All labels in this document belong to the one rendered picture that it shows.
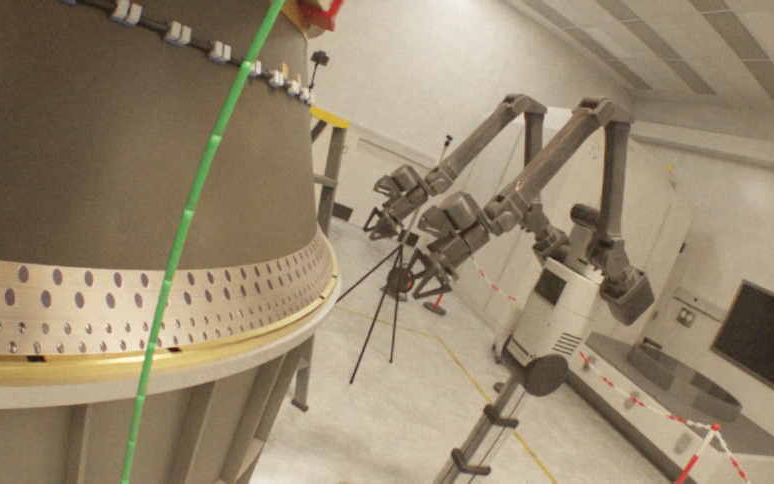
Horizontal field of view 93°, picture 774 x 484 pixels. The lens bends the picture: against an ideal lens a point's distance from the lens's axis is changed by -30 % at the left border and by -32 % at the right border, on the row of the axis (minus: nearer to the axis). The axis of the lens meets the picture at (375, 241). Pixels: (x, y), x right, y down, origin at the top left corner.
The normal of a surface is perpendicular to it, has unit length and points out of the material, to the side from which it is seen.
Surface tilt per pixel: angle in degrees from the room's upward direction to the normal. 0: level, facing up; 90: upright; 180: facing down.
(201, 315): 43
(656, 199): 90
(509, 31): 90
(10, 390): 90
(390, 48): 90
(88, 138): 62
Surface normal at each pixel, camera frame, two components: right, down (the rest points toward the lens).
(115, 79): 0.87, -0.04
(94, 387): 0.75, 0.43
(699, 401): -0.29, 0.04
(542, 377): 0.20, 0.26
